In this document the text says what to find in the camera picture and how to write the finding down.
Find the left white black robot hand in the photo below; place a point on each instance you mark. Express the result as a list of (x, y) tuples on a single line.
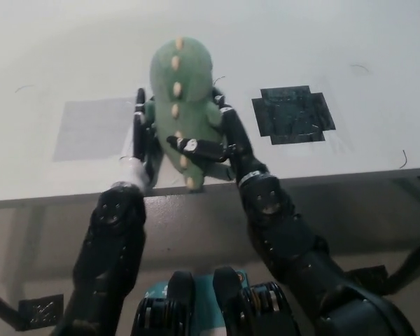
[(140, 136)]

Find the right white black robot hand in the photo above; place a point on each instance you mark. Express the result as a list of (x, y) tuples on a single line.
[(236, 140)]

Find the green plush dinosaur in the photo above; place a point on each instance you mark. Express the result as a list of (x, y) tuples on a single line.
[(185, 80)]

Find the grey tape square marker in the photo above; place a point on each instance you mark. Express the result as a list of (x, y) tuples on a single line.
[(91, 131)]

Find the black tape square marker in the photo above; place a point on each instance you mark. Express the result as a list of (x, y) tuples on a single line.
[(294, 115)]

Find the black teal robot torso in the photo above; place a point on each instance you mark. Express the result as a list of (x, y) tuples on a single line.
[(220, 308)]

